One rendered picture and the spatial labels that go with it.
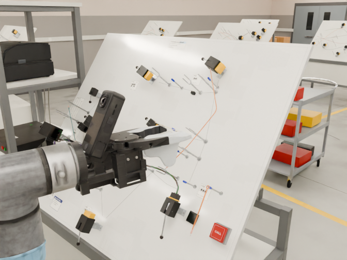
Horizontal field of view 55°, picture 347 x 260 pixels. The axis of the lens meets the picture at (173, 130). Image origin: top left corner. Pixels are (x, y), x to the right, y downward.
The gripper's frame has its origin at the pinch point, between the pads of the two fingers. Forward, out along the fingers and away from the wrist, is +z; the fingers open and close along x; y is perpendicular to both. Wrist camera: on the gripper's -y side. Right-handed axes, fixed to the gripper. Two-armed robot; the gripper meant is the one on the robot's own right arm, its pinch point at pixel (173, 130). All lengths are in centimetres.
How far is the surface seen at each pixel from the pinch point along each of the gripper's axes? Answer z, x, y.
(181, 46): 58, -79, -18
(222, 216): 35, -27, 41
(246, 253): 60, -42, 73
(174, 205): 23, -39, 37
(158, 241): 19, -47, 53
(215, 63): 52, -48, -10
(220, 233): 30, -23, 44
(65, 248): -2, -105, 76
